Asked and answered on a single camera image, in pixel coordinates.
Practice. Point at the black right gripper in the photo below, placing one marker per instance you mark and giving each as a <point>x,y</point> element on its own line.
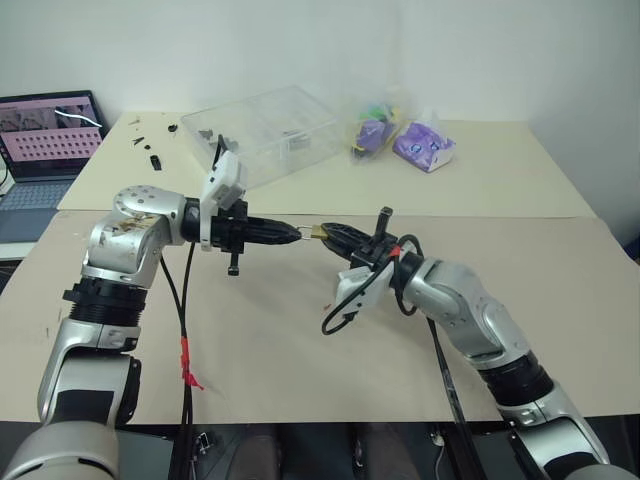
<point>375,250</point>

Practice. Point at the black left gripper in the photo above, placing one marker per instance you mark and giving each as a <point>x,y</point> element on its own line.
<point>227,232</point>

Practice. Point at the brass padlock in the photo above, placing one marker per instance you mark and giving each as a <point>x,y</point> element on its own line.
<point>320,232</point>

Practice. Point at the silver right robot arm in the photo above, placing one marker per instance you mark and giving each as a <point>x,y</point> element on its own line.
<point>465,305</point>

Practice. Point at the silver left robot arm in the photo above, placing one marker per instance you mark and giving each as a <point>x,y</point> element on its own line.
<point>125,235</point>

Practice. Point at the clear bag of coloured items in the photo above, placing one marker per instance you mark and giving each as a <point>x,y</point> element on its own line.
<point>372,132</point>

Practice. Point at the clear plastic storage box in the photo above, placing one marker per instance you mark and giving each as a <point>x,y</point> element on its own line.
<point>280,120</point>

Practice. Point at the purple tissue pack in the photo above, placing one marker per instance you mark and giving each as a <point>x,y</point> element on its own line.
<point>422,145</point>

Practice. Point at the open laptop computer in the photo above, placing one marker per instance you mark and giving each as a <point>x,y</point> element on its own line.
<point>45,135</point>

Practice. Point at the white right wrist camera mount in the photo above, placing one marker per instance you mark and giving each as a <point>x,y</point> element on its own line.
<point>362,290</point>

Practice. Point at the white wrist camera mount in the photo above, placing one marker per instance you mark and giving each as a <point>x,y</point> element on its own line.
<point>362,290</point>
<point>227,180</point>

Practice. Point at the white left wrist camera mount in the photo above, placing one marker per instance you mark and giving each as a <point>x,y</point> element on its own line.
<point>227,180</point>

